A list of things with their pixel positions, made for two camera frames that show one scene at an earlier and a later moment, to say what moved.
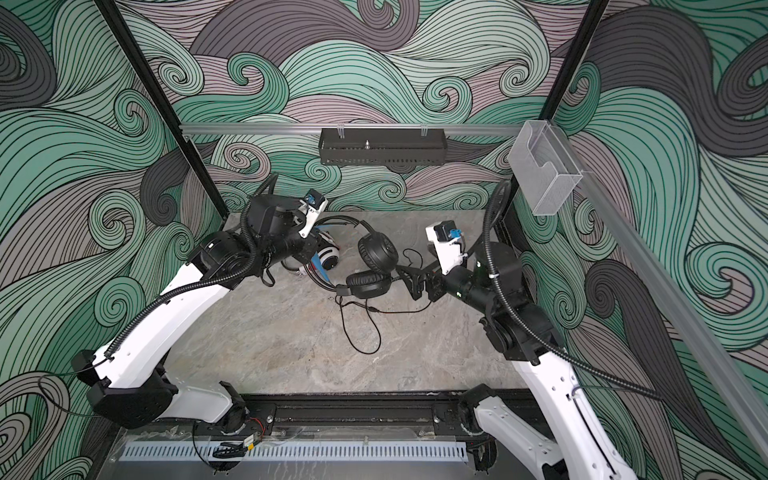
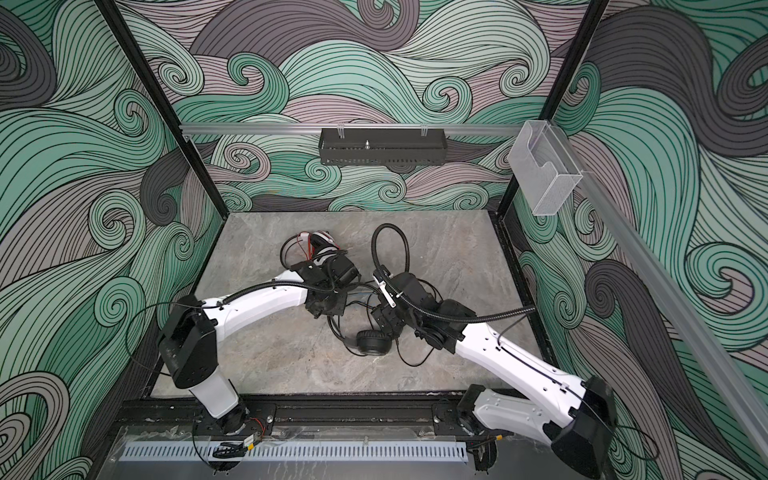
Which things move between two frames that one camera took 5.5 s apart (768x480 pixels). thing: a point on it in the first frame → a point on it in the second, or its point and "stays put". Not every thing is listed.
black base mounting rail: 345,417 stays put
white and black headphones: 326,258 stays put
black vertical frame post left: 175,128 stays put
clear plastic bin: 543,167 stays put
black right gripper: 428,278 → 395,321
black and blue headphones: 378,256 → 369,342
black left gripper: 312,244 → 340,308
